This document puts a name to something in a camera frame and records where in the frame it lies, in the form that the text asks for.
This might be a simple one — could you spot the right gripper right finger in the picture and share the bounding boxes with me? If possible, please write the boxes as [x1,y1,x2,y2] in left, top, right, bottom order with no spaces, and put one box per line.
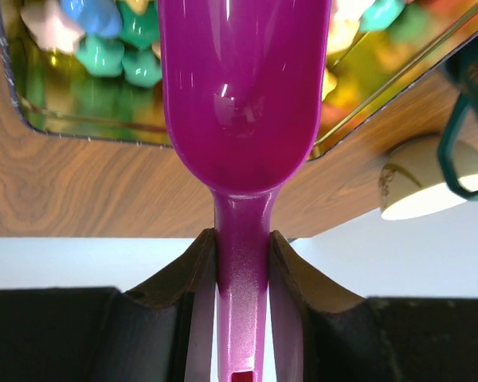
[269,232,478,381]

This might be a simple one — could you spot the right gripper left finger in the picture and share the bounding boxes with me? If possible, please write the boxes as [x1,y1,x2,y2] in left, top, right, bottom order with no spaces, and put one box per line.
[0,229,216,381]

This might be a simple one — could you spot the star candy tin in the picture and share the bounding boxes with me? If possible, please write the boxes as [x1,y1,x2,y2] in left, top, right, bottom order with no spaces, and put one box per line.
[0,1,478,159]

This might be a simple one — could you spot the white ceramic bowl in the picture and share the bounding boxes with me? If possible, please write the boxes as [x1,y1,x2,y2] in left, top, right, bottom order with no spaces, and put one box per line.
[378,135,478,221]

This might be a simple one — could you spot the purple plastic scoop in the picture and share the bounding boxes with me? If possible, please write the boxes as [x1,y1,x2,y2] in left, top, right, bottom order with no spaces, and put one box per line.
[158,1,331,381]

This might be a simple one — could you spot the dark green mug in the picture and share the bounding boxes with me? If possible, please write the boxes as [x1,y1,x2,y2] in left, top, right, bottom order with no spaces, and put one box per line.
[437,48,478,201]

